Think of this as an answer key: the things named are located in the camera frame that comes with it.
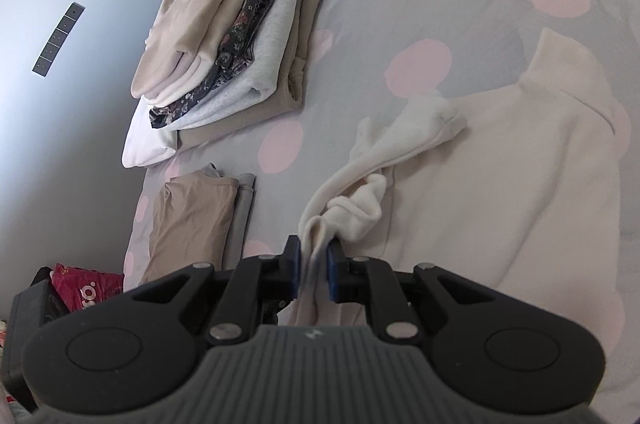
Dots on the folded tan pants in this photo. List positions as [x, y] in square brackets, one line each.
[190, 224]

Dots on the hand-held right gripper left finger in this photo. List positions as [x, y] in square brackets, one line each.
[295, 275]

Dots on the cream turtleneck sweater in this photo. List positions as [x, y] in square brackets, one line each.
[525, 184]

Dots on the folded light grey sweatshirt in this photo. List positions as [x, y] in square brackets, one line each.
[270, 33]

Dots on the grey wall switch strip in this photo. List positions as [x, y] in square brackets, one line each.
[57, 41]

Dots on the black box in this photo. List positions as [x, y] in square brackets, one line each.
[30, 329]

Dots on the folded grey garment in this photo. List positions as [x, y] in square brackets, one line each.
[242, 214]

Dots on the folded beige garment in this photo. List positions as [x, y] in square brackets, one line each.
[200, 13]

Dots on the folded white garment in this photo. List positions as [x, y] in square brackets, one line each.
[145, 138]

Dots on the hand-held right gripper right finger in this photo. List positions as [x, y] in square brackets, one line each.
[333, 278]

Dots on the folded dark floral garment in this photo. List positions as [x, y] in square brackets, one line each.
[235, 48]

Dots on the red plastic bag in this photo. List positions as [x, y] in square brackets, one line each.
[85, 286]

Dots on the polka dot bed sheet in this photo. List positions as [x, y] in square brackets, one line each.
[450, 3]

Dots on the stack of folded clothes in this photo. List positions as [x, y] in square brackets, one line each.
[307, 28]

